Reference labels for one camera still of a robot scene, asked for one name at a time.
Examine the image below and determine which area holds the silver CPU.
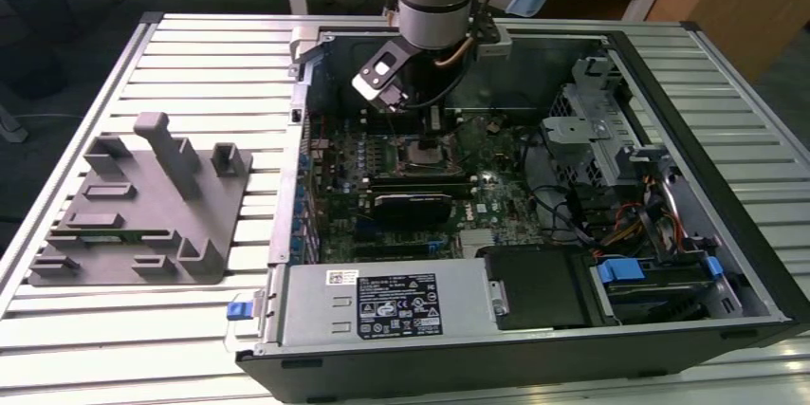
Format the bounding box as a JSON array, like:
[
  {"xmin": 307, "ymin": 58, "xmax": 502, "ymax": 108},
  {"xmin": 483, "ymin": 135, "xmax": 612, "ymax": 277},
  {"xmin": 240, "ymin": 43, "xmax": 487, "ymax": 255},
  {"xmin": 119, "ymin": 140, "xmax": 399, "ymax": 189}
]
[{"xmin": 404, "ymin": 142, "xmax": 448, "ymax": 167}]

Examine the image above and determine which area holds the CPU socket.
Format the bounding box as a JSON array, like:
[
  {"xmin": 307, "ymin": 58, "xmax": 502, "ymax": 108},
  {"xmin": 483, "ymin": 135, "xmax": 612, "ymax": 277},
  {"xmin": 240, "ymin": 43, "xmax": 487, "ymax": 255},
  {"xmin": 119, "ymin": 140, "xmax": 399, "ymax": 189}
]
[{"xmin": 391, "ymin": 133, "xmax": 463, "ymax": 175}]

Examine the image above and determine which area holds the black RAM slot bank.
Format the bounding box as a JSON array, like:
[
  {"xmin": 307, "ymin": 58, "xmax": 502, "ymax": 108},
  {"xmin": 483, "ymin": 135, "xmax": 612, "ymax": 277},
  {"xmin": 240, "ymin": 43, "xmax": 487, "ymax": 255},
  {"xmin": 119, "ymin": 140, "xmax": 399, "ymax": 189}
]
[
  {"xmin": 356, "ymin": 110, "xmax": 464, "ymax": 135},
  {"xmin": 368, "ymin": 173, "xmax": 478, "ymax": 201}
]

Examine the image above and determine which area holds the black graphics card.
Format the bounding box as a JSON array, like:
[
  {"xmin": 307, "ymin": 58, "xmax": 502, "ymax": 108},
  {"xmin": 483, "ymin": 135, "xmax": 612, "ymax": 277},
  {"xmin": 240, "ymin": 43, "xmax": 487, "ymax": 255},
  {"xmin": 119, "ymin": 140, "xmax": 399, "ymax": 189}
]
[{"xmin": 371, "ymin": 192, "xmax": 454, "ymax": 230}]

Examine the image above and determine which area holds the green motherboard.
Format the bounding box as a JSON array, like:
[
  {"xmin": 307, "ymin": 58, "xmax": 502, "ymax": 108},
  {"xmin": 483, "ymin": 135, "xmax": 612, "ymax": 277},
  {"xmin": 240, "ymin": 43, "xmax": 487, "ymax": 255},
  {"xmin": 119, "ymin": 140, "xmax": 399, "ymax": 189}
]
[{"xmin": 303, "ymin": 113, "xmax": 558, "ymax": 264}]

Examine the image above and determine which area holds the silver metal drive cage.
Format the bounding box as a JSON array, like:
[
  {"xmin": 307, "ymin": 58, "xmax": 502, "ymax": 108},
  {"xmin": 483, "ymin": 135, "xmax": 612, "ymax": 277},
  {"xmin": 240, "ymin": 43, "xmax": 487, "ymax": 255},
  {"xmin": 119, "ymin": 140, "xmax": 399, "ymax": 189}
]
[{"xmin": 538, "ymin": 54, "xmax": 682, "ymax": 191}]

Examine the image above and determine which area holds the small silver heat sink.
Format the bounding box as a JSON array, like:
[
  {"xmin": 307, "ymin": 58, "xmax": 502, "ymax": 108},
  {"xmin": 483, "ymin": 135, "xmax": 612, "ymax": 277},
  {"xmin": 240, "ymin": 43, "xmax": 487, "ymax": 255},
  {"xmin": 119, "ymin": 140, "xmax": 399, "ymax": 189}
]
[{"xmin": 455, "ymin": 228, "xmax": 500, "ymax": 250}]

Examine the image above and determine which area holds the black expansion slot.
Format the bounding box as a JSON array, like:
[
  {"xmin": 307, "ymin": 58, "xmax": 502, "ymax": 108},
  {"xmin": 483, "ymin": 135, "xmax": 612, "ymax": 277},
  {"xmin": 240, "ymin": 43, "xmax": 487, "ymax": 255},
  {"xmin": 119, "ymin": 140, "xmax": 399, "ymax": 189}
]
[{"xmin": 352, "ymin": 243, "xmax": 432, "ymax": 258}]

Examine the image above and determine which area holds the hard disk in blue carrier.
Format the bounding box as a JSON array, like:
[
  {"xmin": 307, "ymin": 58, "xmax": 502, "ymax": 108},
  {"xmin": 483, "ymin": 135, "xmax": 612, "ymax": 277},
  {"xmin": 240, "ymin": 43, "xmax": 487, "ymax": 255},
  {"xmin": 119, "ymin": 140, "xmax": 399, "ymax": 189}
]
[{"xmin": 591, "ymin": 256, "xmax": 724, "ymax": 323}]

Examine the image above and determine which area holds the silver power supply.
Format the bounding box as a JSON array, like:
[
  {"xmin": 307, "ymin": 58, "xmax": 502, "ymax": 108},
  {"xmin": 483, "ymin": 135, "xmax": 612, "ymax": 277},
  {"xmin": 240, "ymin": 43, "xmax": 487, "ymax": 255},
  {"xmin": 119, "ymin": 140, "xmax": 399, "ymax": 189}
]
[{"xmin": 277, "ymin": 260, "xmax": 502, "ymax": 348}]

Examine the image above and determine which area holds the grey parts rack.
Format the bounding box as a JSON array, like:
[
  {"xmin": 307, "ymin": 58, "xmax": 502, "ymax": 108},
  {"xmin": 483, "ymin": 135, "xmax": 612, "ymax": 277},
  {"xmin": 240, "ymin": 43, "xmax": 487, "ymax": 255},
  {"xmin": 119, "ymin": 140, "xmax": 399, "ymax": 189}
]
[{"xmin": 28, "ymin": 112, "xmax": 256, "ymax": 286}]

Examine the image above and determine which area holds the black PC case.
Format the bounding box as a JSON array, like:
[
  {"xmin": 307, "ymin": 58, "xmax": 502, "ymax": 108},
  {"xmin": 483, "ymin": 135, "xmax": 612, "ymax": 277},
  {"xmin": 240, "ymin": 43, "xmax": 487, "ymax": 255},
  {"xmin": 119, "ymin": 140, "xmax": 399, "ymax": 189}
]
[{"xmin": 233, "ymin": 25, "xmax": 810, "ymax": 401}]

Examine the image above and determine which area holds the green RAM stick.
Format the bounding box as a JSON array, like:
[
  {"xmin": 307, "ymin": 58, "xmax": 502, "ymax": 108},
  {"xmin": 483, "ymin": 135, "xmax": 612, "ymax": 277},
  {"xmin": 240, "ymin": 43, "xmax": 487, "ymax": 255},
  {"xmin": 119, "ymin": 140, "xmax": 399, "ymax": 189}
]
[{"xmin": 53, "ymin": 230, "xmax": 172, "ymax": 242}]

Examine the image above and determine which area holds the wooden cabinet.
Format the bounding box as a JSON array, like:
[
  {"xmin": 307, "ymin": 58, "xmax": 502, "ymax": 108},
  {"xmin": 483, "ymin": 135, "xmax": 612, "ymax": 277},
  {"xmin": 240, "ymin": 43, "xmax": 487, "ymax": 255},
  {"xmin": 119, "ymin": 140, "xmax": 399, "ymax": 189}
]
[{"xmin": 648, "ymin": 0, "xmax": 810, "ymax": 84}]

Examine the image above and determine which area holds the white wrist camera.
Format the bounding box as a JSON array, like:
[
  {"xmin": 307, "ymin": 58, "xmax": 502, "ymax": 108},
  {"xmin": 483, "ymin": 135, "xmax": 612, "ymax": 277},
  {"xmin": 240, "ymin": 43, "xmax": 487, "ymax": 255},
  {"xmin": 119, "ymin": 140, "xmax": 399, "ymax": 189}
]
[{"xmin": 351, "ymin": 38, "xmax": 413, "ymax": 115}]

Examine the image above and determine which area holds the grey case handle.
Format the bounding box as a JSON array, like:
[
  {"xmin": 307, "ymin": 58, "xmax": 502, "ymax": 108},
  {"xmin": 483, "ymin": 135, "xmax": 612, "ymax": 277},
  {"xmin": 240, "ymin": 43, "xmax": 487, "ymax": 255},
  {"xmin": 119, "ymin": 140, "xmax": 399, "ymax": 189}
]
[{"xmin": 287, "ymin": 27, "xmax": 319, "ymax": 80}]

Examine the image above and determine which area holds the red wire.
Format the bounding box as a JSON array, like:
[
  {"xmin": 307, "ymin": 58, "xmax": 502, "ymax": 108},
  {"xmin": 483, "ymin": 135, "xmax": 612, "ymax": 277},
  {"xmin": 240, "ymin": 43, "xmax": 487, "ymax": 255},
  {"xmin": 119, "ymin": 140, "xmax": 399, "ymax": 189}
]
[{"xmin": 616, "ymin": 203, "xmax": 644, "ymax": 229}]

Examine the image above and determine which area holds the yellow wire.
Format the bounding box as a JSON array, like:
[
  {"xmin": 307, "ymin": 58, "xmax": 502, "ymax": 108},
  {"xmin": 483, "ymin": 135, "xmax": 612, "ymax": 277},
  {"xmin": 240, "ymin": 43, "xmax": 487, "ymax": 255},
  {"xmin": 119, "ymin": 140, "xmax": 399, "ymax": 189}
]
[{"xmin": 600, "ymin": 227, "xmax": 640, "ymax": 245}]

